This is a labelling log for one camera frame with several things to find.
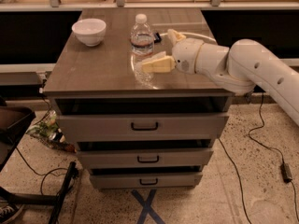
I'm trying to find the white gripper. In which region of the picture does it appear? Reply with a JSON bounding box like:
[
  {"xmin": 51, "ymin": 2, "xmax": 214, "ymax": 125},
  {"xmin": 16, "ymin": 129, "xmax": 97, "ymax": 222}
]
[{"xmin": 141, "ymin": 29, "xmax": 204, "ymax": 74}]

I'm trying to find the clear plastic water bottle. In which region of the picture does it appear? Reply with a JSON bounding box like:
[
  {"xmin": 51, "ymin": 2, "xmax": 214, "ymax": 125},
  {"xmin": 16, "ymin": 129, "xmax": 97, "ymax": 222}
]
[{"xmin": 130, "ymin": 14, "xmax": 154, "ymax": 83}]

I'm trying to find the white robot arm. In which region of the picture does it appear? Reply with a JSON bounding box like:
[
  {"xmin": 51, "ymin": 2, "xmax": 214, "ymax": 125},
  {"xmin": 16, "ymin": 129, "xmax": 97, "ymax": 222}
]
[{"xmin": 141, "ymin": 29, "xmax": 299, "ymax": 125}]

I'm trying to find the white ceramic bowl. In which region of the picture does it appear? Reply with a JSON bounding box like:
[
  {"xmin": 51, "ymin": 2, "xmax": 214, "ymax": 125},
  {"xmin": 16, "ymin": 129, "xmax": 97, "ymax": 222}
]
[{"xmin": 72, "ymin": 19, "xmax": 107, "ymax": 47}]

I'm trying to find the black remote control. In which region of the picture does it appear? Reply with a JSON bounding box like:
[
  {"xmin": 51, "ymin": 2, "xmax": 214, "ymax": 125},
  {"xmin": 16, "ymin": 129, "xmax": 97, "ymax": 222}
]
[{"xmin": 153, "ymin": 33, "xmax": 162, "ymax": 43}]

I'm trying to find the top grey drawer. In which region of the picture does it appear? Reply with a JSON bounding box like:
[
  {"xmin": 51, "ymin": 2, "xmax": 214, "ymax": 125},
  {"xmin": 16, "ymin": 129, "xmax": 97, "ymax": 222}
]
[{"xmin": 57, "ymin": 113, "xmax": 228, "ymax": 143}]

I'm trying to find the grey drawer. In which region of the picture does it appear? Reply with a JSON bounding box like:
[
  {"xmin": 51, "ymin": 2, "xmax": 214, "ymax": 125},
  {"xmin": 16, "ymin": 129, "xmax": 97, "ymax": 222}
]
[
  {"xmin": 90, "ymin": 172, "xmax": 203, "ymax": 189},
  {"xmin": 78, "ymin": 148, "xmax": 213, "ymax": 169},
  {"xmin": 57, "ymin": 113, "xmax": 228, "ymax": 143}
]

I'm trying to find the grey drawer cabinet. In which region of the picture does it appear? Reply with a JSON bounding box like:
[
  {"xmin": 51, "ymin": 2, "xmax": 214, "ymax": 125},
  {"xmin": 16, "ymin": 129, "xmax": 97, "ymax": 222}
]
[{"xmin": 45, "ymin": 8, "xmax": 233, "ymax": 176}]

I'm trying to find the middle grey drawer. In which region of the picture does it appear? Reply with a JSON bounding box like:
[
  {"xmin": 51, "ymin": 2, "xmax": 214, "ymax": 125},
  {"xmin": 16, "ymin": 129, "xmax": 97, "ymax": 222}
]
[{"xmin": 78, "ymin": 148, "xmax": 213, "ymax": 169}]

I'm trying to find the bottom grey drawer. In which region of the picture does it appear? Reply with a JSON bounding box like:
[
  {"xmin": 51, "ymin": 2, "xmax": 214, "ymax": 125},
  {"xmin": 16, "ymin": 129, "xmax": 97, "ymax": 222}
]
[{"xmin": 90, "ymin": 172, "xmax": 203, "ymax": 189}]

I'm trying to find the green plant clutter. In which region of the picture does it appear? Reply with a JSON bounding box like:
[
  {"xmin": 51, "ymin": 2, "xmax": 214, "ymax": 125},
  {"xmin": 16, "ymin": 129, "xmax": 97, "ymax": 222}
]
[{"xmin": 26, "ymin": 110, "xmax": 76, "ymax": 153}]

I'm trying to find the black chair base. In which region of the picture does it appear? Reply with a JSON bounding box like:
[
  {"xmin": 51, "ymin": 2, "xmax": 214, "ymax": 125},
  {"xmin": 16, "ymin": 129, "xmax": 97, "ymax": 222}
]
[{"xmin": 0, "ymin": 96, "xmax": 78, "ymax": 224}]

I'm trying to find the black and white sneaker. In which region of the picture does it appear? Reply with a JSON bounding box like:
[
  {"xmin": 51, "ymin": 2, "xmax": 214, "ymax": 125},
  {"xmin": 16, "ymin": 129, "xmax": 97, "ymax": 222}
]
[{"xmin": 0, "ymin": 204, "xmax": 24, "ymax": 224}]

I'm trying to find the black floor cable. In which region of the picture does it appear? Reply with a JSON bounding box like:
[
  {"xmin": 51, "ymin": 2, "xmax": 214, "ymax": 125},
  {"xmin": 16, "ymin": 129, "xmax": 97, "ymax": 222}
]
[{"xmin": 217, "ymin": 137, "xmax": 252, "ymax": 224}]

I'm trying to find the black power adapter with cable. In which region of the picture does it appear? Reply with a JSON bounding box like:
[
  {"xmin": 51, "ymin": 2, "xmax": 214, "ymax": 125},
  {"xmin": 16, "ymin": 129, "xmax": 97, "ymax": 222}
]
[{"xmin": 248, "ymin": 94, "xmax": 299, "ymax": 221}]

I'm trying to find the black cable left floor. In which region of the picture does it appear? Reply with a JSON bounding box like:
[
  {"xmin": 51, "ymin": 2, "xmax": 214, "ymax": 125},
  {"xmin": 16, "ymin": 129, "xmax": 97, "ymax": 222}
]
[{"xmin": 15, "ymin": 147, "xmax": 78, "ymax": 197}]

